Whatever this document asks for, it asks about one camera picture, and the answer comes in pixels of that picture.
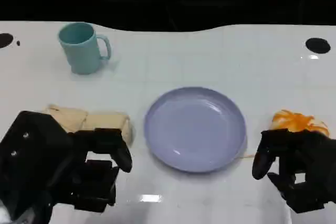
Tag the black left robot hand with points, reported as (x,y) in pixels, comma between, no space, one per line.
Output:
(34,150)

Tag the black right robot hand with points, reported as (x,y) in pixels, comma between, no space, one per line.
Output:
(315,161)

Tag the beige towel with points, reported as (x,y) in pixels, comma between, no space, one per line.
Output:
(105,121)

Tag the orange and white bread roll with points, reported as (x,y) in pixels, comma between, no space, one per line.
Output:
(296,121)

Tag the pale green mug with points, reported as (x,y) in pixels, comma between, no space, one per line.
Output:
(81,53)

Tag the small black speck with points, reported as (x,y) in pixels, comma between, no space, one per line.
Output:
(18,42)

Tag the black round table grommet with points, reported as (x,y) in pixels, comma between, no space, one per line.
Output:
(4,40)
(317,45)

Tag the lilac plate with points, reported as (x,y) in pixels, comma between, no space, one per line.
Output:
(194,129)

